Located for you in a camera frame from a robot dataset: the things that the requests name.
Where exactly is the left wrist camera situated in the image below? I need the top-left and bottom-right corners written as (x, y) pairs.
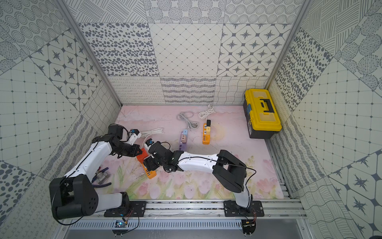
top-left (127, 129), bottom-right (141, 145)

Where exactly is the purple power strip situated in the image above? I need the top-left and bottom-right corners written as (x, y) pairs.
top-left (179, 133), bottom-right (187, 151)

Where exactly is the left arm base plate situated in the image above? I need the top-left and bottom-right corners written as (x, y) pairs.
top-left (103, 201), bottom-right (147, 218)

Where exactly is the white strip cable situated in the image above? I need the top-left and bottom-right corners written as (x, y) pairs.
top-left (139, 127), bottom-right (165, 138)

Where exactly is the white coiled cable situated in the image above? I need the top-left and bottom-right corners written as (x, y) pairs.
top-left (198, 104), bottom-right (216, 120)

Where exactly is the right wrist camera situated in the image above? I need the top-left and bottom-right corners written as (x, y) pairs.
top-left (144, 138), bottom-right (155, 151)

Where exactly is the large orange power strip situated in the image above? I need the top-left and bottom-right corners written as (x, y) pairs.
top-left (136, 148), bottom-right (157, 179)

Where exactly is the aluminium mounting rail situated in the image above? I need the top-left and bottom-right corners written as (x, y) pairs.
top-left (61, 199), bottom-right (308, 220)

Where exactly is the grey coiled cable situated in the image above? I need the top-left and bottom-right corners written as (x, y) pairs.
top-left (176, 111), bottom-right (200, 131)

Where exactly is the pink charger plug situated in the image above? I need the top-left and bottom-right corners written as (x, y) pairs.
top-left (181, 134), bottom-right (187, 143)

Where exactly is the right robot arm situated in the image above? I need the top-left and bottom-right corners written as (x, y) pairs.
top-left (143, 139), bottom-right (253, 210)

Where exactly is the yellow black toolbox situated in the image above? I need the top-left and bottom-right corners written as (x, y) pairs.
top-left (243, 89), bottom-right (282, 139)

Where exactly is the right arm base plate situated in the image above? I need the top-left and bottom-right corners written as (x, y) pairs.
top-left (223, 200), bottom-right (265, 218)

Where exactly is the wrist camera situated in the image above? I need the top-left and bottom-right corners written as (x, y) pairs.
top-left (144, 138), bottom-right (155, 151)
top-left (127, 129), bottom-right (141, 145)

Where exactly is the small orange power strip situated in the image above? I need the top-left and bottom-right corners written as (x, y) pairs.
top-left (202, 124), bottom-right (210, 145)

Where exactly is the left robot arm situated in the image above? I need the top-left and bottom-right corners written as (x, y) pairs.
top-left (49, 124), bottom-right (142, 223)

